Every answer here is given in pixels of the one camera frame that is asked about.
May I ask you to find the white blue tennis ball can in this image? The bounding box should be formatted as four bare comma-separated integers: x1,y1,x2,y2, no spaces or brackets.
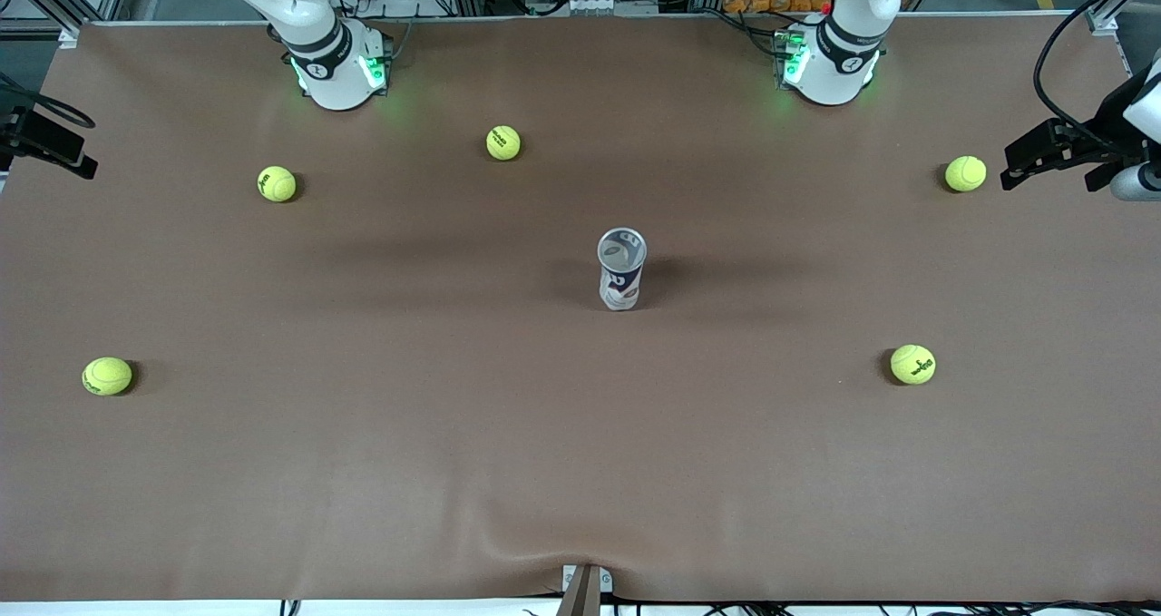
596,227,648,311

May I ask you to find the white socket bar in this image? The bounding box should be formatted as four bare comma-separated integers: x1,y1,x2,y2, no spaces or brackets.
524,0,660,16

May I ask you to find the brown table mat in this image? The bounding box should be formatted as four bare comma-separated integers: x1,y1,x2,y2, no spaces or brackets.
0,13,1161,603

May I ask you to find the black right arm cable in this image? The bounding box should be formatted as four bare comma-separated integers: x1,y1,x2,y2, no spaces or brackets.
0,76,97,132

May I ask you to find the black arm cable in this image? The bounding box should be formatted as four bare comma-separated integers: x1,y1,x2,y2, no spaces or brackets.
0,76,97,132
1034,0,1161,141

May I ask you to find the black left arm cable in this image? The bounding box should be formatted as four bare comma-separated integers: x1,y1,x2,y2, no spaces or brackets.
1034,0,1161,141

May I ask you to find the grey metal clamp bracket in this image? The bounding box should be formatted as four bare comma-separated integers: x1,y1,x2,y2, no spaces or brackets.
562,565,614,595

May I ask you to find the brown camera mount post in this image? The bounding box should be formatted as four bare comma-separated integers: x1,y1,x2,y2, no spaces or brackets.
555,565,601,616

